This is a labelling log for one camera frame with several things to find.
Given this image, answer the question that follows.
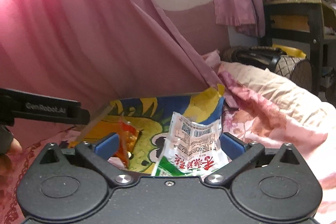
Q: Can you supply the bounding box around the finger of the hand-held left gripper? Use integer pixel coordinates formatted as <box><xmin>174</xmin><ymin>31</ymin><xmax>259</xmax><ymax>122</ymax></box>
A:
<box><xmin>0</xmin><ymin>88</ymin><xmax>90</xmax><ymax>126</ymax></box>

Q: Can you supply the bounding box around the cardboard box with cartoon lining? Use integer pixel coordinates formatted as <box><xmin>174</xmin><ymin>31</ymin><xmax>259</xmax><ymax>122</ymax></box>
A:
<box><xmin>75</xmin><ymin>85</ymin><xmax>226</xmax><ymax>178</ymax></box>

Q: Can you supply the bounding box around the large pink curtain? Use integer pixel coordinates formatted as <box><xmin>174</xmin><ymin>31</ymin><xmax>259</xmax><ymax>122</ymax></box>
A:
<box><xmin>0</xmin><ymin>0</ymin><xmax>237</xmax><ymax>153</ymax></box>

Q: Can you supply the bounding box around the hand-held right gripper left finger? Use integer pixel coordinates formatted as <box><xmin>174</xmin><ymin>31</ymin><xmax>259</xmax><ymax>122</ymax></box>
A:
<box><xmin>38</xmin><ymin>132</ymin><xmax>135</xmax><ymax>186</ymax></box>

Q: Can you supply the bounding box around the white green snack packet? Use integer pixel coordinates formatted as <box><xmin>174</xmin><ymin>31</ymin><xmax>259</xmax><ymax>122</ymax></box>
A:
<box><xmin>151</xmin><ymin>111</ymin><xmax>231</xmax><ymax>178</ymax></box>

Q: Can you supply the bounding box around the beige quilt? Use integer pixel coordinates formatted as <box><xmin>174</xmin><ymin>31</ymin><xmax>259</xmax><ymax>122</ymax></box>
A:
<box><xmin>220</xmin><ymin>61</ymin><xmax>324</xmax><ymax>111</ymax></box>

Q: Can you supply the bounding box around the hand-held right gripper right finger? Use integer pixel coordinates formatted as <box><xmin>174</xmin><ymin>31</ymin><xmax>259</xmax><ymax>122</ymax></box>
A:
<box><xmin>204</xmin><ymin>132</ymin><xmax>300</xmax><ymax>186</ymax></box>

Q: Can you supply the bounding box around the person's left hand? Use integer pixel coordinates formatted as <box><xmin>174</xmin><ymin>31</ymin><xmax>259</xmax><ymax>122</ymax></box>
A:
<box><xmin>0</xmin><ymin>126</ymin><xmax>23</xmax><ymax>174</ymax></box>

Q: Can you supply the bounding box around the orange snack packet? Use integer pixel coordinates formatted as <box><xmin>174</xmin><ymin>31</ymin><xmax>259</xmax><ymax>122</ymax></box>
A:
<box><xmin>114</xmin><ymin>116</ymin><xmax>143</xmax><ymax>170</ymax></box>

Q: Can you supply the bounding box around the dark wooden desk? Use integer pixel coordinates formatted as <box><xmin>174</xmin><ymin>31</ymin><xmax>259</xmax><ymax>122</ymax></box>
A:
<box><xmin>262</xmin><ymin>0</ymin><xmax>336</xmax><ymax>98</ymax></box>

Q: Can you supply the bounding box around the woven basket with black handles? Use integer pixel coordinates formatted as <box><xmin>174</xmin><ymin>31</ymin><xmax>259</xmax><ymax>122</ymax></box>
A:
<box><xmin>223</xmin><ymin>44</ymin><xmax>313</xmax><ymax>94</ymax></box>

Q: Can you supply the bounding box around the pink floral bedsheet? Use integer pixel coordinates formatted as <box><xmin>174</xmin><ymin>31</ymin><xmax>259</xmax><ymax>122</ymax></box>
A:
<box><xmin>0</xmin><ymin>56</ymin><xmax>336</xmax><ymax>224</ymax></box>

